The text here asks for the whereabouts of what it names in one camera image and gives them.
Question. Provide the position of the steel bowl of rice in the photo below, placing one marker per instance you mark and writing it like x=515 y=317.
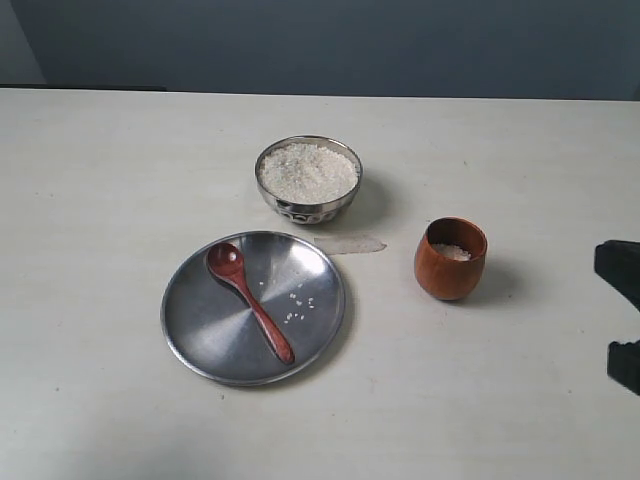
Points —
x=308 y=179

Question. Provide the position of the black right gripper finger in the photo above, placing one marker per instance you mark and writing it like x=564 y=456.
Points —
x=623 y=364
x=617 y=263

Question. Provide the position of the red-brown wooden spoon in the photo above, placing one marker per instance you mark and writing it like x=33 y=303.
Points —
x=226 y=262

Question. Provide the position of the brown wooden cup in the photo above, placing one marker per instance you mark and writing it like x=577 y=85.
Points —
x=445 y=278

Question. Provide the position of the clear tape strip on table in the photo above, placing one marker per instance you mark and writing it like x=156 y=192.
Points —
x=349 y=244

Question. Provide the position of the round steel plate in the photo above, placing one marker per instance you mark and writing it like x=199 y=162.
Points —
x=213 y=330

